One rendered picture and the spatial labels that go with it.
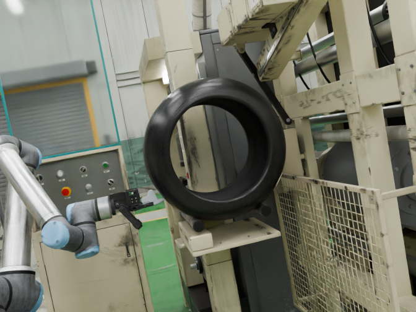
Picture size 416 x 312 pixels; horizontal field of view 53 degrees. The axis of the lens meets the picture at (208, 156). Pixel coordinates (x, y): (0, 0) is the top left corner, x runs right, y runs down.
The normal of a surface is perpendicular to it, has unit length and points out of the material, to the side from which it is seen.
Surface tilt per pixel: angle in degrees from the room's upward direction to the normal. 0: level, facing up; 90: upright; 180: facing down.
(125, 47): 90
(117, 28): 90
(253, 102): 83
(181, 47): 90
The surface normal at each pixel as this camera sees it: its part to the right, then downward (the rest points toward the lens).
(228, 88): 0.22, -0.16
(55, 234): -0.32, -0.28
